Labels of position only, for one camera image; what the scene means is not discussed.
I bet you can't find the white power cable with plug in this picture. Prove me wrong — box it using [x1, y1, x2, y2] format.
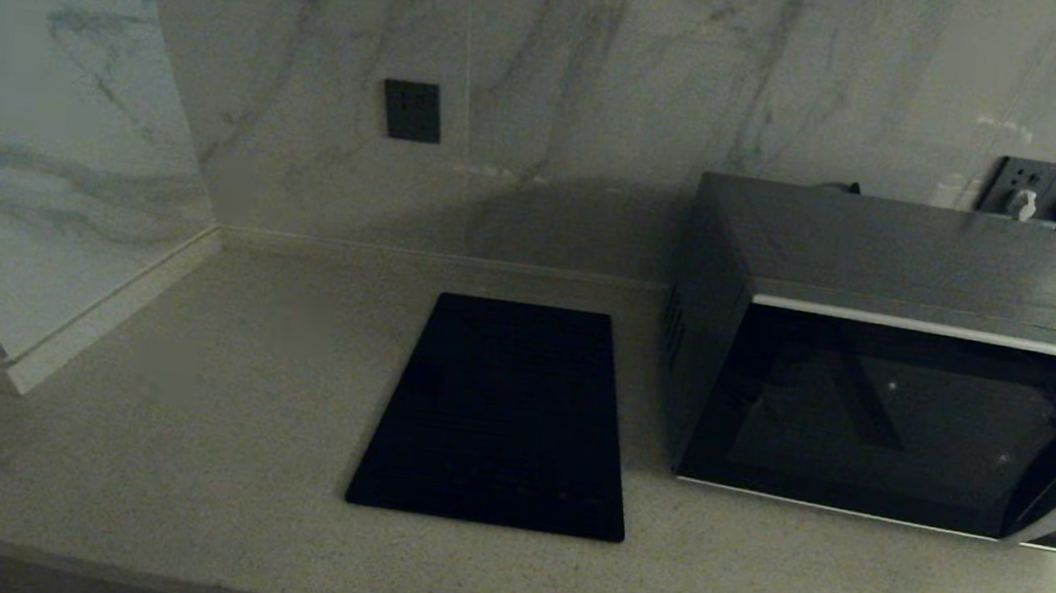
[1005, 188, 1042, 226]

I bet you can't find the black glass induction cooktop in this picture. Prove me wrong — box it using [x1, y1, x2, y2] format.
[344, 284, 653, 545]

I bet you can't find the silver microwave oven housing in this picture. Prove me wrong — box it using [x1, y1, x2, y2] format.
[647, 170, 1056, 554]

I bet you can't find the black glass microwave door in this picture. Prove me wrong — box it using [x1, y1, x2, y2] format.
[672, 287, 1056, 550]

